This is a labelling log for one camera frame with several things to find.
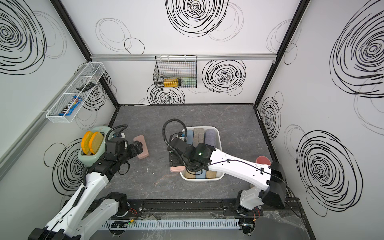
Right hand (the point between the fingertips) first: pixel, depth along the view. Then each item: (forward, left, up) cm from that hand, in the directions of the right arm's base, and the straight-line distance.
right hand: (175, 158), depth 71 cm
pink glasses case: (-5, -2, +1) cm, 6 cm away
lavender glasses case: (+21, -19, -13) cm, 31 cm away
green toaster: (0, +45, -4) cm, 45 cm away
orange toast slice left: (+6, +45, +3) cm, 46 cm away
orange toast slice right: (+7, +41, +1) cm, 42 cm away
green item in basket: (+42, -5, +14) cm, 44 cm away
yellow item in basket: (+42, +6, +12) cm, 44 cm away
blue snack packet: (+19, +51, +16) cm, 57 cm away
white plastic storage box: (+22, -24, -13) cm, 35 cm away
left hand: (+9, +23, -5) cm, 26 cm away
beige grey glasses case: (+20, -11, -12) cm, 26 cm away
